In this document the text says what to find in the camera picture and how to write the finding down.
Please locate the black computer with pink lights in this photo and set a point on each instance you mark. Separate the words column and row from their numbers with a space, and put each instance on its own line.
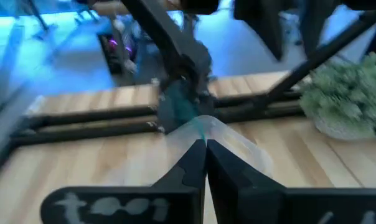
column 116, row 46

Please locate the green artificial potted plant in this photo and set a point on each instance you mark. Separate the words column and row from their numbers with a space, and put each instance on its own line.
column 346, row 93

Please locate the clear plastic bin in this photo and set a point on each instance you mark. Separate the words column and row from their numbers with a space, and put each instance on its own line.
column 237, row 149

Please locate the teal rubber band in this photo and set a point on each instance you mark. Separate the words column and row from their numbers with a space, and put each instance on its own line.
column 203, row 132

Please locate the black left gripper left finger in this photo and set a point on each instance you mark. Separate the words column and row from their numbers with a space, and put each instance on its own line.
column 163, row 202

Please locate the black metal rig frame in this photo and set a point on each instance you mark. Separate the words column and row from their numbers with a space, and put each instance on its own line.
column 82, row 127

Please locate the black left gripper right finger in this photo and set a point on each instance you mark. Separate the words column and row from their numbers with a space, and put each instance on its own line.
column 253, row 202

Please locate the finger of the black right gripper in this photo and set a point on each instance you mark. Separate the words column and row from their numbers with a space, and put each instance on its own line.
column 314, row 25
column 262, row 21

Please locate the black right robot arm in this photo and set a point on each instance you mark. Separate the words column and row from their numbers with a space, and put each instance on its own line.
column 169, row 40

